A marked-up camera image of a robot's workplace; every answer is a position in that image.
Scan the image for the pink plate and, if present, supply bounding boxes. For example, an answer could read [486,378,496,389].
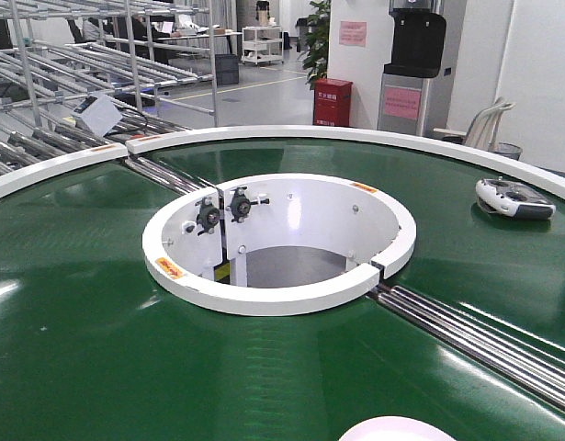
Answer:
[339,416,454,441]

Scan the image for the steel conveyor rollers left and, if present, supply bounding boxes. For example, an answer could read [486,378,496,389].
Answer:
[122,155,218,195]

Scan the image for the steel conveyor rollers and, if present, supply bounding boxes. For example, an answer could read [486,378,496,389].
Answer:
[122,155,218,195]
[367,284,565,413]

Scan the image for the green circular conveyor belt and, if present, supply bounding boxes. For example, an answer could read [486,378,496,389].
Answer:
[0,138,565,440]

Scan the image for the white outer conveyor rim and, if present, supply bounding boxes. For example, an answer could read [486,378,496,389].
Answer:
[0,125,565,200]

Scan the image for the steel conveyor rollers right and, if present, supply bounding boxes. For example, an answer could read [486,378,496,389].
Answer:
[367,284,565,413]

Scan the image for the red fire extinguisher box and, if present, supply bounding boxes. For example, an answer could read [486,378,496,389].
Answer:
[313,78,353,127]

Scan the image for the green potted plant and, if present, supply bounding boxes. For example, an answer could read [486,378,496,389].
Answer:
[302,0,332,90]

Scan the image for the white shelf cart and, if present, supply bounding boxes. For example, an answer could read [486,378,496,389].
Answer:
[241,26,283,65]

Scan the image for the metal roller rack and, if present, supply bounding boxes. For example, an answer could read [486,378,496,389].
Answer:
[0,0,219,180]

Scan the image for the white control box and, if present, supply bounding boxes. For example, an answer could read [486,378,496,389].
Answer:
[72,92,122,137]

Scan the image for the white grey remote controller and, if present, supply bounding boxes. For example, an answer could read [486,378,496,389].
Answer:
[475,178,556,221]

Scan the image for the white plastic chair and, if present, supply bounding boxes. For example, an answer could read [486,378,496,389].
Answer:
[433,97,515,151]

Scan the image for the black grey water dispenser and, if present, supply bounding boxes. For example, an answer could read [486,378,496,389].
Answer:
[378,1,446,136]

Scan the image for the white inner conveyor ring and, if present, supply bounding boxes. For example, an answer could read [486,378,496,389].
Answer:
[141,172,418,317]

